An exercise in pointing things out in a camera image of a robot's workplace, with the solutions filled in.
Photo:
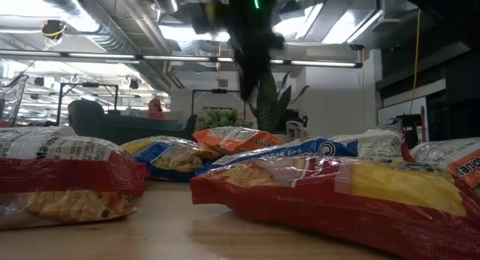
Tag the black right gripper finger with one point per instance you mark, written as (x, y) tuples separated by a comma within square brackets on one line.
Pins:
[(250, 82)]

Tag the orange Maruchan ramen packet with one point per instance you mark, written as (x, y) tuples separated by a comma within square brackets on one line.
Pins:
[(232, 140), (446, 155)]

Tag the blue Maruchan ramen packet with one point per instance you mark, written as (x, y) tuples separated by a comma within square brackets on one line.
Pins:
[(168, 155), (292, 149)]

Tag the snake plant in white pot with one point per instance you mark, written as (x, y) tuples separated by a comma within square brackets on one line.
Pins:
[(268, 110)]

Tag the green succulent in woven pot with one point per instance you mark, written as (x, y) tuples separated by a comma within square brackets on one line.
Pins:
[(221, 117)]

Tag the black metal stand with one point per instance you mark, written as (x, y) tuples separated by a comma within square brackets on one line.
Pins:
[(300, 115)]

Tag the person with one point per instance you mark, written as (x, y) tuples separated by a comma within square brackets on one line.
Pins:
[(155, 109)]

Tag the teal plastic bin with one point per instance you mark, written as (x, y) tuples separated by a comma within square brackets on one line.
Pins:
[(112, 129)]

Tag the long ceiling light bar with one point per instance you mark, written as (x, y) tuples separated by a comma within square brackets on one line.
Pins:
[(101, 55)]

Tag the red and black stand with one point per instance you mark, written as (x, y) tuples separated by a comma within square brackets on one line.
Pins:
[(410, 129)]

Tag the clear plastic bin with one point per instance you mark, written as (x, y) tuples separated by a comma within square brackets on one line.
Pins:
[(11, 99)]

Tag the black ceiling camera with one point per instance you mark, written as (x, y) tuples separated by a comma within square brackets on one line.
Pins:
[(356, 47)]

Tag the silver ceiling air duct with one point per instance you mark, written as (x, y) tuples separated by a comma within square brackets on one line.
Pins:
[(112, 39)]

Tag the dark wall cabinet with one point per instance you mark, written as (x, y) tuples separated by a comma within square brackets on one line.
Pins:
[(457, 102)]

